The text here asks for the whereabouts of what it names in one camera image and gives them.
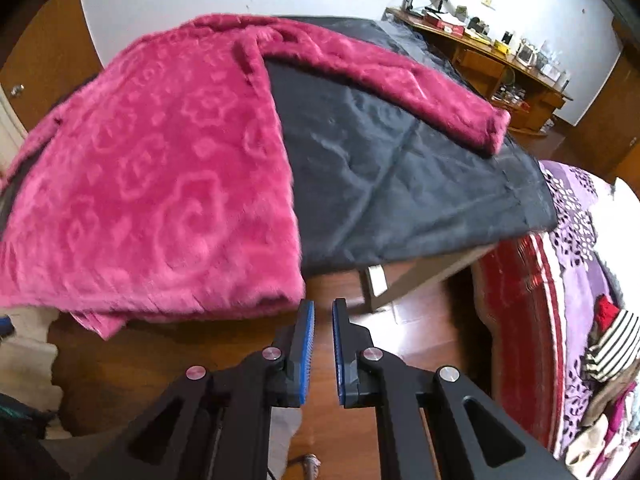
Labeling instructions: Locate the wooden wardrobe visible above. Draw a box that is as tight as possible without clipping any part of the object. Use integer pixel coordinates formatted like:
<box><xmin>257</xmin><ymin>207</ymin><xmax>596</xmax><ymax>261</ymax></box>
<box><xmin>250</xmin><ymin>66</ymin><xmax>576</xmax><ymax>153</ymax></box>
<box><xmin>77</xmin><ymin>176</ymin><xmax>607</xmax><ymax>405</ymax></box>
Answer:
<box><xmin>568</xmin><ymin>18</ymin><xmax>639</xmax><ymax>177</ymax></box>

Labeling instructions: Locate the wooden door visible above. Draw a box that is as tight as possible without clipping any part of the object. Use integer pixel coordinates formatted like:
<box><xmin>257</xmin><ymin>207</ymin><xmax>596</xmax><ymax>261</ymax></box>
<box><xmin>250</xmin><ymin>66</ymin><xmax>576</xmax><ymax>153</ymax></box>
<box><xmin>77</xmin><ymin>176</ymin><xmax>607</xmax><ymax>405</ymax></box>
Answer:
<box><xmin>1</xmin><ymin>0</ymin><xmax>102</xmax><ymax>130</ymax></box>

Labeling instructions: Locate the black white striped cloth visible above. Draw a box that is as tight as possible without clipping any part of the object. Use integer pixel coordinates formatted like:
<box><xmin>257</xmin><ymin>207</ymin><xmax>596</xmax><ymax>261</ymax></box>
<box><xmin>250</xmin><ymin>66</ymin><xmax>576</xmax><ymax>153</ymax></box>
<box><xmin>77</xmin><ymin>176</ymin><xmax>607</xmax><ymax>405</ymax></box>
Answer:
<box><xmin>584</xmin><ymin>309</ymin><xmax>639</xmax><ymax>382</ymax></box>

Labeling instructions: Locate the pink fleece garment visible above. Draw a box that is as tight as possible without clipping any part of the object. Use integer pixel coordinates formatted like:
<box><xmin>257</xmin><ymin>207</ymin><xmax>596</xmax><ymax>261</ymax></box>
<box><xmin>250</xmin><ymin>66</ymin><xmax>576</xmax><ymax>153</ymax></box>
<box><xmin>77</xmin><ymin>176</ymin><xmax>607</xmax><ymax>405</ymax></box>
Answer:
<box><xmin>1</xmin><ymin>14</ymin><xmax>510</xmax><ymax>338</ymax></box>

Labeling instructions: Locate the dark grey table cloth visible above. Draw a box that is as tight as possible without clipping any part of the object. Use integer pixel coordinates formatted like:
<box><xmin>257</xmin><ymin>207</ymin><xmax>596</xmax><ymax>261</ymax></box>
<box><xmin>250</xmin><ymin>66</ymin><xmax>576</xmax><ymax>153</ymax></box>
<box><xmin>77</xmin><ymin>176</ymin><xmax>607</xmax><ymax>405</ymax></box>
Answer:
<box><xmin>261</xmin><ymin>15</ymin><xmax>560</xmax><ymax>276</ymax></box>

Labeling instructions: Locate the wooden desk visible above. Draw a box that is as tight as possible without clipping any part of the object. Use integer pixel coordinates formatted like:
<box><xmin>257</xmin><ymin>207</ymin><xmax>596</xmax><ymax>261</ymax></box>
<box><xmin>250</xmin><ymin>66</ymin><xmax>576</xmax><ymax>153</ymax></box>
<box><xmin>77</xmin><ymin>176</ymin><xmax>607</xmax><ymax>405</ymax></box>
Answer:
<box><xmin>385</xmin><ymin>8</ymin><xmax>572</xmax><ymax>136</ymax></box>

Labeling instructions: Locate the purple floral bed quilt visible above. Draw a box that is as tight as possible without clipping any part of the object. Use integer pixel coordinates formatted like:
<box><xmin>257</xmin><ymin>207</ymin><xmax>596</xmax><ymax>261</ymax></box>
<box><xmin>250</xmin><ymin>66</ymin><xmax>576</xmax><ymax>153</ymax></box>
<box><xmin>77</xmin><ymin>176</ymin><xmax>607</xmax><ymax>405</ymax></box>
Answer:
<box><xmin>540</xmin><ymin>160</ymin><xmax>639</xmax><ymax>479</ymax></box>

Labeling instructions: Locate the red striped blanket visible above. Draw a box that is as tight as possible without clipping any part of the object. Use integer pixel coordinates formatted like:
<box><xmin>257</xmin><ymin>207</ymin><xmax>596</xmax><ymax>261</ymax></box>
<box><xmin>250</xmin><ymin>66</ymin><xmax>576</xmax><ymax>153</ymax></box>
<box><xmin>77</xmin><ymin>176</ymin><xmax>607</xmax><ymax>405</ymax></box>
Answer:
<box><xmin>472</xmin><ymin>233</ymin><xmax>566</xmax><ymax>456</ymax></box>

